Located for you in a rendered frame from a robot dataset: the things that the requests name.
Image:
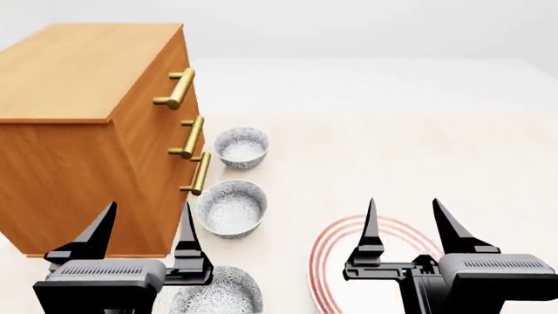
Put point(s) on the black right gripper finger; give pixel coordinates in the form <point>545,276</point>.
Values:
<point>457,235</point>
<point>370,238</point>

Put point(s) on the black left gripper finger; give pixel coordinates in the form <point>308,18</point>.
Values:
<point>96,235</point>
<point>188,242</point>

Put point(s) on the white plate with red rings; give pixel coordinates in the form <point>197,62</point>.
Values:
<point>331,238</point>

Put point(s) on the small patterned grey bowl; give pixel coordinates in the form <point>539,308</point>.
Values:
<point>241,148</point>

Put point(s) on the wooden drawer cabinet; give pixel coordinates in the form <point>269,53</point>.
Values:
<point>65,131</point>

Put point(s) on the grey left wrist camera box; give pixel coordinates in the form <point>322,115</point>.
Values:
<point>104,271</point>

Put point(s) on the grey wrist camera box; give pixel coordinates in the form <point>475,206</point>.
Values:
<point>497,271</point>
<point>104,271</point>

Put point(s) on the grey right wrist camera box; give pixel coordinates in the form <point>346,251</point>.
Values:
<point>497,271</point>

